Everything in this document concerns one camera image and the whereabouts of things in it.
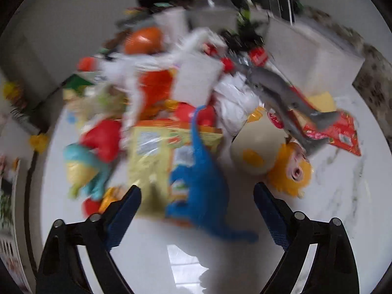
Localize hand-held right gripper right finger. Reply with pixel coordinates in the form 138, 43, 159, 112
254, 182, 359, 294

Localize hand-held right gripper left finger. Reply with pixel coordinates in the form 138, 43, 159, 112
36, 185, 142, 294

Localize yellow snack bag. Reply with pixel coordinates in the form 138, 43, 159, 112
127, 119, 222, 227

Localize small red ball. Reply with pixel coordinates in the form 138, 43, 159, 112
83, 197, 101, 216

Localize orange monkey toy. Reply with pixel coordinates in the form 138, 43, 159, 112
265, 142, 313, 198

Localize teal yellow toy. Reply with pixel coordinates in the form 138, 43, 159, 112
64, 143, 109, 198

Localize cream ball yellow spots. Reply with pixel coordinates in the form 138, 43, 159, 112
230, 122, 287, 176

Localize red plush toy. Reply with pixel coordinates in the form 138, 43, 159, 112
81, 119, 123, 163

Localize blue dinosaur toy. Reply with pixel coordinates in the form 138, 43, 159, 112
165, 105, 259, 245

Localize red snack packet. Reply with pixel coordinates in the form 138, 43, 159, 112
266, 109, 360, 157

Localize white plastic bag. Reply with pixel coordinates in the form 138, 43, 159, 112
214, 73, 264, 135

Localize red plastic toy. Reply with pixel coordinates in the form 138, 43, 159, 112
171, 102, 216, 126

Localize yellow sponge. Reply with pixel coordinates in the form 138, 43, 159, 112
306, 92, 337, 112

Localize grey shark toy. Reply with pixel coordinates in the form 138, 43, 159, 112
245, 67, 340, 157

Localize green yellow cartoon packet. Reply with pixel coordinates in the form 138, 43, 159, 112
63, 75, 95, 98

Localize white fluffy toy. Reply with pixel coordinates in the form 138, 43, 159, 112
98, 29, 221, 126

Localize orange tissue packet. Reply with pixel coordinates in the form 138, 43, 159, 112
138, 53, 222, 117

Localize red white can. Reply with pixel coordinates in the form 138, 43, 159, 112
248, 46, 270, 66

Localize white organiser box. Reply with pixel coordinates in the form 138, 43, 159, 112
263, 14, 366, 97

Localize orange ball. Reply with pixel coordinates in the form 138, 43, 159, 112
124, 26, 164, 56

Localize black green toy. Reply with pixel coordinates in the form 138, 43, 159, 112
220, 6, 267, 52

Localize white paper roll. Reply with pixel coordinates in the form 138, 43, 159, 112
153, 8, 187, 37

